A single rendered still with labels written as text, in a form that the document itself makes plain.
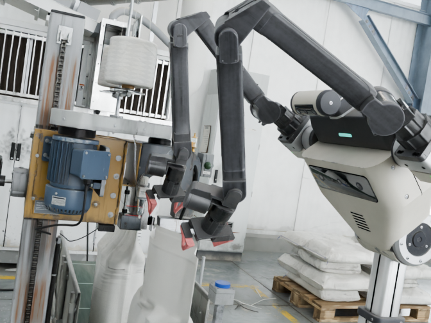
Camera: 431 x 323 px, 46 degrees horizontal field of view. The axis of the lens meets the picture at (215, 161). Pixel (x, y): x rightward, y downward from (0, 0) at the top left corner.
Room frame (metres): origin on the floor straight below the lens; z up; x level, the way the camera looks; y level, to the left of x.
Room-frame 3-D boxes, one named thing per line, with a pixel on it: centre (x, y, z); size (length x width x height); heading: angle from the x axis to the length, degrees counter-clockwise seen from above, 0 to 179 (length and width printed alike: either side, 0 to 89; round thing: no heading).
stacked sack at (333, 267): (4.63, -1.13, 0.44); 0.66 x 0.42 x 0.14; 15
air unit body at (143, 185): (1.86, 0.24, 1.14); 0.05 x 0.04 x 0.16; 111
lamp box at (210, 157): (2.02, 0.04, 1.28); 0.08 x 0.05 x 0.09; 21
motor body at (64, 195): (1.68, 0.47, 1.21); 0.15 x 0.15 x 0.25
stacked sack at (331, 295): (4.61, -1.12, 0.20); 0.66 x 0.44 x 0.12; 21
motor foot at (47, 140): (1.75, 0.53, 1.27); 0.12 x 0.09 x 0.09; 111
